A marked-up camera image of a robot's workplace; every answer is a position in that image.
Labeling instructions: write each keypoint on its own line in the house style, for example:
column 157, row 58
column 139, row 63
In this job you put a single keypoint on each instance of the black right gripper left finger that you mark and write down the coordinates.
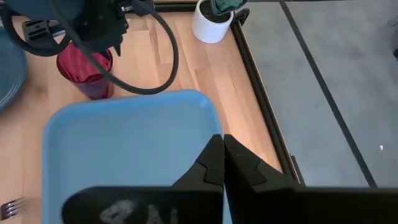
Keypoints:
column 186, row 205

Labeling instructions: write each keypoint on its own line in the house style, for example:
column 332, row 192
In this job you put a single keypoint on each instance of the red faceted plastic cup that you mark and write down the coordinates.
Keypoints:
column 87, row 81

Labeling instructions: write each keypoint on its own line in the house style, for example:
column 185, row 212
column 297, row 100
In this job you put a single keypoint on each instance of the green plant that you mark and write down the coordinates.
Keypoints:
column 225, row 6

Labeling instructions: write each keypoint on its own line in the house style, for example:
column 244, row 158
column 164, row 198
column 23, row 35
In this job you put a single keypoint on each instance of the black table edge frame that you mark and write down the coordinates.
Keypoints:
column 264, row 99

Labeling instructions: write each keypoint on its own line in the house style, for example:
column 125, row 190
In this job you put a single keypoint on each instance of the light blue plastic tray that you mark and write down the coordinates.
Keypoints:
column 124, row 140

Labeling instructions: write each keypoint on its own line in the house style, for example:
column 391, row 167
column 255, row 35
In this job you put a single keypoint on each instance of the dark blue ribbed plate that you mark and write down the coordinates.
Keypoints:
column 11, row 71

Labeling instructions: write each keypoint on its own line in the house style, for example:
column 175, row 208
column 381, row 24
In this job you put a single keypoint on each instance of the white round plant pot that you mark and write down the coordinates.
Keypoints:
column 210, row 31

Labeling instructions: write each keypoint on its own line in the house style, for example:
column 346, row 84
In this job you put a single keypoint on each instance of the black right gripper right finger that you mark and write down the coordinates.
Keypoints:
column 280, row 205

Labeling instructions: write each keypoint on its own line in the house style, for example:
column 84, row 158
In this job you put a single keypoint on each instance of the black floor tape line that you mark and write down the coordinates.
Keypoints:
column 326, row 93

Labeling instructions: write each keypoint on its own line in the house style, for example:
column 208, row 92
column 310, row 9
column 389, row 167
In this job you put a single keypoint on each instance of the black slotted camera mount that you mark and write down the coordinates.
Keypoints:
column 38, row 31

